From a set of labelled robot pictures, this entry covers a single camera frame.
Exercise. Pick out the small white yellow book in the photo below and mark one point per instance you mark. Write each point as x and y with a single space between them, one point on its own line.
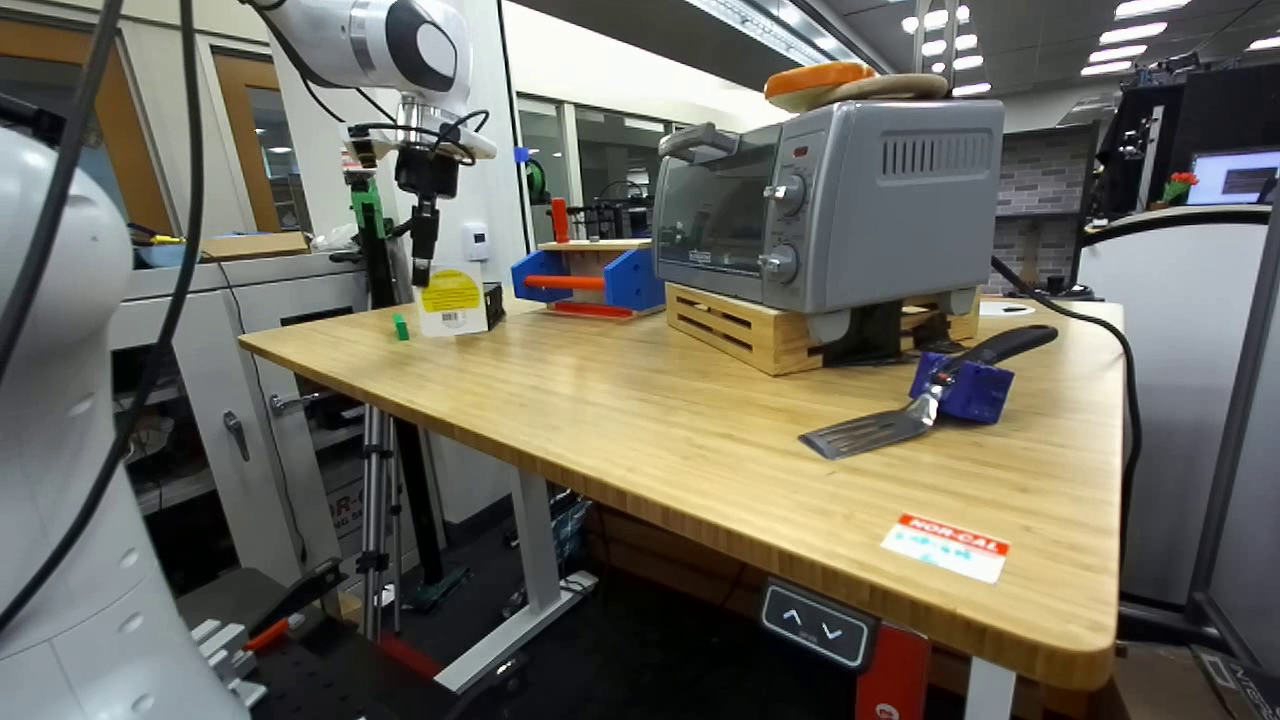
453 304

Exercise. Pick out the desk height control panel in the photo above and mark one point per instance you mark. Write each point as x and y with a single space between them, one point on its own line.
819 626

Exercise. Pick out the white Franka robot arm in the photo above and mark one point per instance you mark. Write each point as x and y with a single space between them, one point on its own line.
54 533

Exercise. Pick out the red panel under table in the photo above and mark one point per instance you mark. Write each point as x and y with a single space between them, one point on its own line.
895 683

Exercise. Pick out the orange plate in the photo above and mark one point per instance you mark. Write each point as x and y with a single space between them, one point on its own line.
810 85

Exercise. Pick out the red white sticker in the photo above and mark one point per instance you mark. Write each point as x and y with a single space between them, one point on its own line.
944 549

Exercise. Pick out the white curved partition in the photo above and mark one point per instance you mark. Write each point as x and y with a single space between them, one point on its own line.
1172 403

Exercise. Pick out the lit computer monitor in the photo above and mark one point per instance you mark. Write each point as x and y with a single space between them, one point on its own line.
1234 179

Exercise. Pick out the wooden slatted crate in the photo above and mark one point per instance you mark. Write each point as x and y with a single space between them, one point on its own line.
744 334

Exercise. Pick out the grey toaster oven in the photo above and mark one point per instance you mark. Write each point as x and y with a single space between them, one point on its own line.
880 213

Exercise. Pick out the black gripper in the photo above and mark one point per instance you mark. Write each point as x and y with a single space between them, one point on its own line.
424 173

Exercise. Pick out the red toy peg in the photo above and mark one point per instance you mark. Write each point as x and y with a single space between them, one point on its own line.
561 223

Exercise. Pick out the white wall device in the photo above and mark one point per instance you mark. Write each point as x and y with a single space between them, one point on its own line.
479 242

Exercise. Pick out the white cabinet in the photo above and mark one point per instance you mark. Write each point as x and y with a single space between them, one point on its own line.
265 442

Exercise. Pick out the orange toy peg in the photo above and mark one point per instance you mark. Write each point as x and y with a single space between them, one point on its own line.
566 282

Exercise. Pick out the black spatula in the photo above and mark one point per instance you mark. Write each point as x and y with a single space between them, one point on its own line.
865 431

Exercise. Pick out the green black stand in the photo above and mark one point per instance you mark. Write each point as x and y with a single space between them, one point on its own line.
367 213

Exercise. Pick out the white table leg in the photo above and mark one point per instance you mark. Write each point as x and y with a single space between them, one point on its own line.
537 563

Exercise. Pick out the beige wooden plate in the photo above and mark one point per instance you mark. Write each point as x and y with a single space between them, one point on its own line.
902 85

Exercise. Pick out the blue wooden peg bench toy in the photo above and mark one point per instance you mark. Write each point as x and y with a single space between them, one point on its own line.
627 282

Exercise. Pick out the metal tripod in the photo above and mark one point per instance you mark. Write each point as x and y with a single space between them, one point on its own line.
383 523

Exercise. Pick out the green rectangular block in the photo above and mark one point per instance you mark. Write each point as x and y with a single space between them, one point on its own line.
402 325

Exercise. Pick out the wooden board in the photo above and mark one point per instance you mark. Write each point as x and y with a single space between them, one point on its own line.
253 247

